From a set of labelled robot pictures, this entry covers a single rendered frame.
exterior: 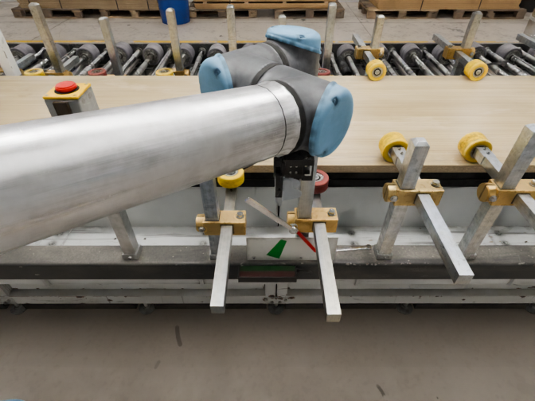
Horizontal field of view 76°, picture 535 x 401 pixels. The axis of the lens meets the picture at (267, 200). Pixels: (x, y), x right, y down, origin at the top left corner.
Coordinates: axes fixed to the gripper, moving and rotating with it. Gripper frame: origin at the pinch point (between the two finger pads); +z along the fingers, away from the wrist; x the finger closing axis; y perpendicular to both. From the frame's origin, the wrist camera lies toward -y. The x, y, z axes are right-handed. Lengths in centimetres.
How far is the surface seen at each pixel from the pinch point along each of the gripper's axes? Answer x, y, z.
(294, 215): 7.4, 5.1, 11.6
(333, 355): 9, 27, 99
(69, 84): 7.4, -42.2, -24.4
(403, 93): 79, 55, 8
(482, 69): 92, 93, 3
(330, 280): -13.2, 12.3, 12.6
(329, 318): -21.7, 11.2, 14.2
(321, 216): 6.7, 12.3, 11.6
